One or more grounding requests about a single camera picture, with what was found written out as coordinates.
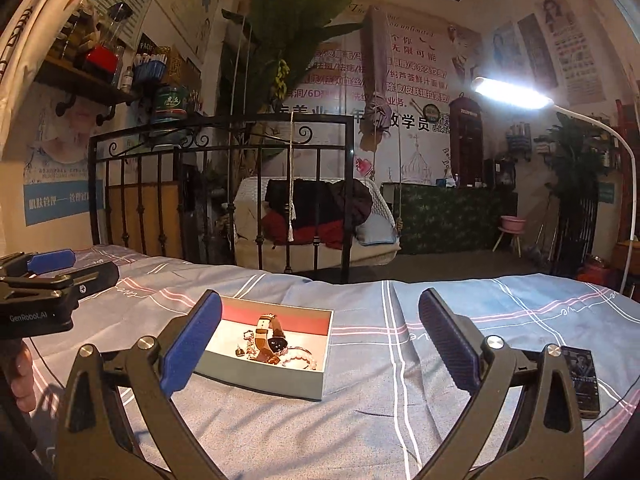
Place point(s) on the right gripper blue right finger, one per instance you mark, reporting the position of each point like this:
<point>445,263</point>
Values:
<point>544,439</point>

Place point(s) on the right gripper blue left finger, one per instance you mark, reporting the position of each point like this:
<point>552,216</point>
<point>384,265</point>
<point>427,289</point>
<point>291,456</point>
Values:
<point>94,438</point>

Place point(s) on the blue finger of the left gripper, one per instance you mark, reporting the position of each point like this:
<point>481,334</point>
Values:
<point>81,283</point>
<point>47,262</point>

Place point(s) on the brown leather strap watch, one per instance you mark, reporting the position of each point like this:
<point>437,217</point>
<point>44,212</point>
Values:
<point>267,341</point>

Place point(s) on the rose gold bangle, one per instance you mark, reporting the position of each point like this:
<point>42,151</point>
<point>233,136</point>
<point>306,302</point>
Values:
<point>297,358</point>

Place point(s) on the pale green jewelry box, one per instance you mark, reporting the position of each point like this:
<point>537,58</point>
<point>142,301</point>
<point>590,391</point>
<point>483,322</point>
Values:
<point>225,358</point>

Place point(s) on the person's left hand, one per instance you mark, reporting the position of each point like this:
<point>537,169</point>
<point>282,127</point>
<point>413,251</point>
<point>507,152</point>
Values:
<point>16,364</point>

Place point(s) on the black smartphone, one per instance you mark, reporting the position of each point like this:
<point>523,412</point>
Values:
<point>584,379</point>

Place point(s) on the grey striped bed sheet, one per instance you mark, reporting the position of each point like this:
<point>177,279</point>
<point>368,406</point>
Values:
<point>388,401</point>

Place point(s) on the pink stool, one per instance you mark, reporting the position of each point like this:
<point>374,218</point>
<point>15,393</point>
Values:
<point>515,226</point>

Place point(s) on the green tin can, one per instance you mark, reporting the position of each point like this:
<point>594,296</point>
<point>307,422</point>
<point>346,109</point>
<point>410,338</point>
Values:
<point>171,103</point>

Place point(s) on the red container on shelf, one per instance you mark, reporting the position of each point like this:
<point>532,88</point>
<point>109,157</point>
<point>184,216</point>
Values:
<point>101,62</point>

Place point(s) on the green patterned counter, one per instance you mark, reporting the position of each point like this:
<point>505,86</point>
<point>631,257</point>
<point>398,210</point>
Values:
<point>442,220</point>

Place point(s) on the potted green plant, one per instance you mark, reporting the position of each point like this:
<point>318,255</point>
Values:
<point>577,219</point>

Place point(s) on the dark red phone booth cabinet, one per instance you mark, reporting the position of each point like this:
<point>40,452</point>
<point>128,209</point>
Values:
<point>466,140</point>

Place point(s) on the large green banana plant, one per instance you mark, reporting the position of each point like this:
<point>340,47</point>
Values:
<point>269,52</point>

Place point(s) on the white floor lamp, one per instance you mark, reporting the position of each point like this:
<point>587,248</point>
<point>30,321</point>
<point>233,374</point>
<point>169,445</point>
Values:
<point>579,161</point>

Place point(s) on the hanging grey feather ornament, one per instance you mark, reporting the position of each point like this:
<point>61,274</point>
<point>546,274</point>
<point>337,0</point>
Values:
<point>375,54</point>

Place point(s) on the wooden wall shelf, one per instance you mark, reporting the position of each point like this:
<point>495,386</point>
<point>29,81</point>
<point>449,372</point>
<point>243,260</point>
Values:
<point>62,75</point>

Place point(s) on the black iron bed frame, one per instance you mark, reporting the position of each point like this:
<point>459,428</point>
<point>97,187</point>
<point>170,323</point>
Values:
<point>170,189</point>

